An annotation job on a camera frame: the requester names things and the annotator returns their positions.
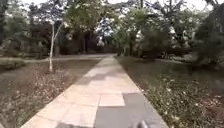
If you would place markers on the white trunk tree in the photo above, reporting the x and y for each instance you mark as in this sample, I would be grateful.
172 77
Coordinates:
51 50

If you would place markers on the pale crossing path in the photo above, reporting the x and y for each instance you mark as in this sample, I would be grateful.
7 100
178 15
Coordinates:
66 57

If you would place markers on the low green hedge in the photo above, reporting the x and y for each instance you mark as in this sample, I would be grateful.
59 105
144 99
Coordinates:
11 63

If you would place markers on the grass ground with fallen leaves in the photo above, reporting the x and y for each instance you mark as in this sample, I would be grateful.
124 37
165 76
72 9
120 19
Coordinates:
36 86
180 93

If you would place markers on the tan stone slab path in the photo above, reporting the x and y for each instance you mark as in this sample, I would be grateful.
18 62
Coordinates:
100 90

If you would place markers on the robot's own part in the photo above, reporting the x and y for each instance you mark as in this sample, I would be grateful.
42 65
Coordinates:
143 124

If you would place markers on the wood of trees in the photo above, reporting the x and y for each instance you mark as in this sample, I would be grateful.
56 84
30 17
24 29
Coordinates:
150 30

